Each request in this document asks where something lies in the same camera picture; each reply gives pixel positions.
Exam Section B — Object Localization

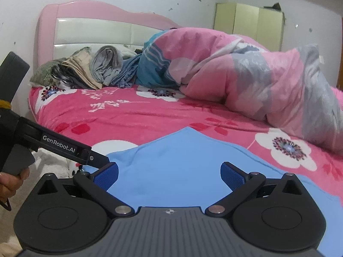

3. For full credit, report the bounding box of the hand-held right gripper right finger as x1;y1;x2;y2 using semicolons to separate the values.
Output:
205;162;302;217

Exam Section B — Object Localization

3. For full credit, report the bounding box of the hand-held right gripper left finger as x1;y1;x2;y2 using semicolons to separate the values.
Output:
38;162;134;217

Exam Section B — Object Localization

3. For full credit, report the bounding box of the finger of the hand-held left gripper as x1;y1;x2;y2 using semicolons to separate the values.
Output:
80;152;111;170

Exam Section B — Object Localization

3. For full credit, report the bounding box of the light blue t-shirt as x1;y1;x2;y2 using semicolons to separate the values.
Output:
83;127;343;257

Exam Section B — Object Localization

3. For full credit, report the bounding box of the pile of folded clothes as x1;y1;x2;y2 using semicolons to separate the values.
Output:
29;46;93;87

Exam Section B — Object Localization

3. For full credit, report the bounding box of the person's left hand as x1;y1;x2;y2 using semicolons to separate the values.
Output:
0;166;30;206

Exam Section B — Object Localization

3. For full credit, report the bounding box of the pink floral plush blanket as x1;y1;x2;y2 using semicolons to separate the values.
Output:
27;84;343;201

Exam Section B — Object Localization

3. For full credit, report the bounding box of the black white striped garment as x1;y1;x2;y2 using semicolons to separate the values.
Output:
50;64;86;89

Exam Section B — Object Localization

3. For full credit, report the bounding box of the beige crumpled garment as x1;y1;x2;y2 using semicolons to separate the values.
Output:
61;49;104;90

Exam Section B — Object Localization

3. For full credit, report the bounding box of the blue striped garment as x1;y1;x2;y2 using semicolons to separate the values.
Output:
110;56;142;89

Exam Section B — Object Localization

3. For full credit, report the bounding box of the pink grey floral quilt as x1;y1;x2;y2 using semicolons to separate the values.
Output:
135;27;343;153

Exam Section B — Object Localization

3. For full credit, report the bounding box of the white cloth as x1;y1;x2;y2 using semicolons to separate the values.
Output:
118;44;138;59

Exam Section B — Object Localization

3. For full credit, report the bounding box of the pink bed headboard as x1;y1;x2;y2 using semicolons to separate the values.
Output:
36;1;184;69

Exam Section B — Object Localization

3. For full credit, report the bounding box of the pale yellow-green cabinet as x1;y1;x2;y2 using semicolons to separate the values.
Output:
214;3;285;52

